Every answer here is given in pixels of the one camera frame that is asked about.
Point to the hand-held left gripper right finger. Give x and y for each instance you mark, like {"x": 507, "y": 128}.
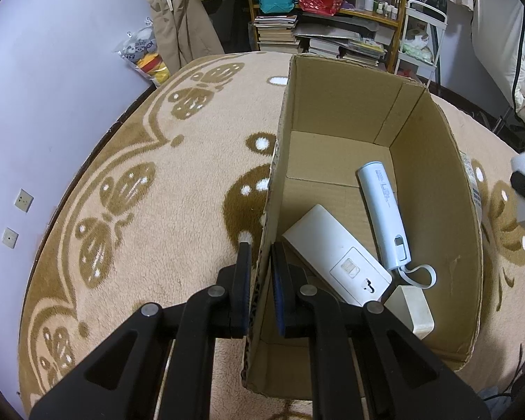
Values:
{"x": 278, "y": 288}

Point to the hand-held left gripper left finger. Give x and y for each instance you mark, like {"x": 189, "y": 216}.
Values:
{"x": 244, "y": 280}

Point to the white tube bottle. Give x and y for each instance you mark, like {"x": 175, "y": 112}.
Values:
{"x": 474, "y": 188}

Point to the white power bank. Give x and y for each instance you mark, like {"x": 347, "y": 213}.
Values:
{"x": 328, "y": 245}

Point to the light blue cylindrical power bank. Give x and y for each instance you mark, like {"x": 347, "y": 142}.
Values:
{"x": 383, "y": 210}

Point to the white charger cube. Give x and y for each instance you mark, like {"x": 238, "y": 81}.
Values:
{"x": 413, "y": 313}

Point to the cardboard box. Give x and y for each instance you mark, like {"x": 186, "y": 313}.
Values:
{"x": 332, "y": 140}

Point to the white padded chair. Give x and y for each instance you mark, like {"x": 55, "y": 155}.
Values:
{"x": 498, "y": 30}

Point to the green tissue pack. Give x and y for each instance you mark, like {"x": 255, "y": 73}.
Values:
{"x": 420, "y": 52}

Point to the white trolley cart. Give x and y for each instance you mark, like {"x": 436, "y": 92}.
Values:
{"x": 426, "y": 8}

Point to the wooden shelf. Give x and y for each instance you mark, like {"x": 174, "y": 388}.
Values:
{"x": 363, "y": 14}

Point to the bag of plush toys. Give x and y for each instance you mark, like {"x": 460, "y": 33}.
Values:
{"x": 144, "y": 52}

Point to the stack of books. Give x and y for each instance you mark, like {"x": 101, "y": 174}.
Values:
{"x": 275, "y": 33}

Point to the beige coat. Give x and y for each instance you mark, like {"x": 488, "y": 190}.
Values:
{"x": 179, "y": 22}

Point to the wall socket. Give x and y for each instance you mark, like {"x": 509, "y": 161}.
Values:
{"x": 23, "y": 200}
{"x": 10, "y": 238}

